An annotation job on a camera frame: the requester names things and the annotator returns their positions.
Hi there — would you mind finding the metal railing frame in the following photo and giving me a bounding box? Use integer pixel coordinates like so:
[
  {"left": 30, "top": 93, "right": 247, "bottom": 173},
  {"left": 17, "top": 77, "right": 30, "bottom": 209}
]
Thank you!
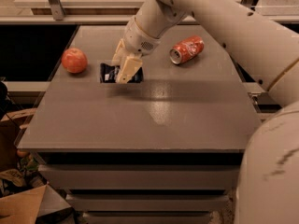
[{"left": 1, "top": 0, "right": 299, "bottom": 24}]

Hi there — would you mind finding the crushed red soda can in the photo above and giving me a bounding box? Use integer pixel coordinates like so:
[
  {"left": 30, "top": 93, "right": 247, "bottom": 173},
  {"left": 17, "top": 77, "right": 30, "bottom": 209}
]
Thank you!
[{"left": 169, "top": 35, "right": 205, "bottom": 65}]

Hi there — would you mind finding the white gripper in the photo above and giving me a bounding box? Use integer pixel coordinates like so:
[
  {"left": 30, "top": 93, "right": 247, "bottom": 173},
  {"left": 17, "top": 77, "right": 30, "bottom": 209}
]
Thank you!
[{"left": 111, "top": 16, "right": 162, "bottom": 84}]

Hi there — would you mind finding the dark blue rxbar wrapper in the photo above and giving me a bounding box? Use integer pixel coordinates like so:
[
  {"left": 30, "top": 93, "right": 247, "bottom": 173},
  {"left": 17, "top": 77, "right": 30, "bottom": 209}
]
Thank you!
[{"left": 100, "top": 63, "right": 143, "bottom": 83}]

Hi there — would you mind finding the grey drawer cabinet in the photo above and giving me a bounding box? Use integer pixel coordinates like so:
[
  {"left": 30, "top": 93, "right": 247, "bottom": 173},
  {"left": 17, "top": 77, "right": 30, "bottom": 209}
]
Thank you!
[{"left": 19, "top": 25, "right": 260, "bottom": 224}]

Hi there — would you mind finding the cardboard box lower left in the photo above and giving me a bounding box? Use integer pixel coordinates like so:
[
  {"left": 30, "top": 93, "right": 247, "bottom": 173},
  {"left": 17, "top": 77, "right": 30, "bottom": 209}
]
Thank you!
[{"left": 0, "top": 185, "right": 70, "bottom": 224}]

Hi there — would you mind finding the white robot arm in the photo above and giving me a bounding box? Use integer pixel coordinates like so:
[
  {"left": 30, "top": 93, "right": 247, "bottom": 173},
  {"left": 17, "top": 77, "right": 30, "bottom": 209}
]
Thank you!
[{"left": 112, "top": 0, "right": 299, "bottom": 224}]

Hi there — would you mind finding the red apple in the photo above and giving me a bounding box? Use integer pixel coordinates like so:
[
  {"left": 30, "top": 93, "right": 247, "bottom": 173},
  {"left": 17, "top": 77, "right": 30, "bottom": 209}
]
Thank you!
[{"left": 62, "top": 48, "right": 88, "bottom": 74}]

